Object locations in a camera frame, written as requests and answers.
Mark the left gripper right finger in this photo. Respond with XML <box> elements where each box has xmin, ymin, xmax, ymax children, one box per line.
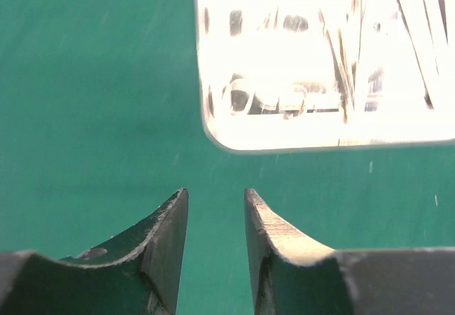
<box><xmin>245</xmin><ymin>188</ymin><xmax>454</xmax><ymax>315</ymax></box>

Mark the green surgical cloth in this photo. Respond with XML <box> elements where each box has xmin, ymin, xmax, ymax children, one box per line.
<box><xmin>1</xmin><ymin>0</ymin><xmax>454</xmax><ymax>314</ymax></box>

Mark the stainless steel instrument tray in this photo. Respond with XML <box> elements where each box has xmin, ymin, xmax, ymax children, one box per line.
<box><xmin>195</xmin><ymin>0</ymin><xmax>454</xmax><ymax>152</ymax></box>

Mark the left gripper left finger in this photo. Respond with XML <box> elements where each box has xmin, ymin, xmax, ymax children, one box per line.
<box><xmin>1</xmin><ymin>188</ymin><xmax>189</xmax><ymax>314</ymax></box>

